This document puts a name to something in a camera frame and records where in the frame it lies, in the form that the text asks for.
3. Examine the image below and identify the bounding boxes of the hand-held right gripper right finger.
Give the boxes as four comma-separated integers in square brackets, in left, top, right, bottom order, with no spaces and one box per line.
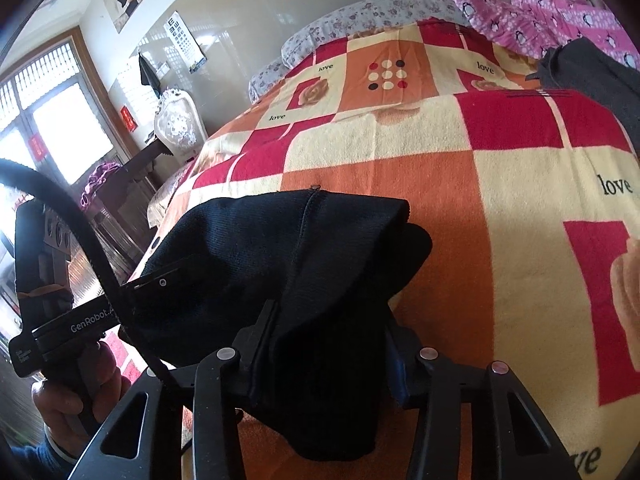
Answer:
[385,320,583,480]

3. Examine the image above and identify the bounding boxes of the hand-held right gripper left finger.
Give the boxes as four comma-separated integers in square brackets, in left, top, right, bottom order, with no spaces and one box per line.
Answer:
[55,300,281,480]

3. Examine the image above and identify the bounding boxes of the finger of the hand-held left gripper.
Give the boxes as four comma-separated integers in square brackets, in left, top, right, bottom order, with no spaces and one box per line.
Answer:
[120,265,183,303]

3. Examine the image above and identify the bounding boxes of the black pants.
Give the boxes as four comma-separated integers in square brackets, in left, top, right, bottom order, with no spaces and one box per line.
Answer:
[117,185,433,463]

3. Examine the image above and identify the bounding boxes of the person's left forearm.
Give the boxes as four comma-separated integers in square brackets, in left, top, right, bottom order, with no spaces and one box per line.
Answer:
[0,422,81,480]

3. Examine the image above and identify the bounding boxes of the person's left hand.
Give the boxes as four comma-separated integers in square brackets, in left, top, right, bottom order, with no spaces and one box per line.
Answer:
[32,340,133,456]

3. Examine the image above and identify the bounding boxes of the dark wooden desk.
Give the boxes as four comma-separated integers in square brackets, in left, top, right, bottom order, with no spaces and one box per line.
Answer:
[80,142,196,281]

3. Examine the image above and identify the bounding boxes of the purple cloth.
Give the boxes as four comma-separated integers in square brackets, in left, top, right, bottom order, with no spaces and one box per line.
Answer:
[80,161,123,206]

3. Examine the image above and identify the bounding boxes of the white ornate chair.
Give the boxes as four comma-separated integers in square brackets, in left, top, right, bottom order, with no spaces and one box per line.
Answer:
[152,87,208,156]

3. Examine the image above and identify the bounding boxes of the wooden framed window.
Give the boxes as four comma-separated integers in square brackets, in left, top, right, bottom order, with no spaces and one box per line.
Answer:
[0,27,133,201]

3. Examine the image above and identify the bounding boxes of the red orange checked blanket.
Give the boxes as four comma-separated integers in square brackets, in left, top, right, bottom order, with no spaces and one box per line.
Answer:
[127,20,640,480]

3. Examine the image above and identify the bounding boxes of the hanging black cloth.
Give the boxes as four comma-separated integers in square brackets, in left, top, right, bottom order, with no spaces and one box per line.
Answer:
[138,52,162,98]

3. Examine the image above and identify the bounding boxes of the small grey floral pillow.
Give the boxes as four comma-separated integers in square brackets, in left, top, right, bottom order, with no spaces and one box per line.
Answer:
[248,55,296,103]

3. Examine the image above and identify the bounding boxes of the eye chart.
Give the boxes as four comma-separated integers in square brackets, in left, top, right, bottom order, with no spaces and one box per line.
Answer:
[164,10,207,73]

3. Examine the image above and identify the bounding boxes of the large grey floral pillow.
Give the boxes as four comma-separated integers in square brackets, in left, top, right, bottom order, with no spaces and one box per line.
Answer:
[281,0,468,68]

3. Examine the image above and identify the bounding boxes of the dark grey garment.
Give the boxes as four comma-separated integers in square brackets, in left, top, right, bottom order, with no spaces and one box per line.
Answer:
[525,37,640,126]

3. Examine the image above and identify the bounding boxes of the pink printed quilt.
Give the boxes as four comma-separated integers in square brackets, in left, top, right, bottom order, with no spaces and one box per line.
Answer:
[435,0,640,68]

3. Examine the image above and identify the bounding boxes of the black cable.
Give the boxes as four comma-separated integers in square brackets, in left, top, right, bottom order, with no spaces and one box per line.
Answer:
[0,157,176,391]

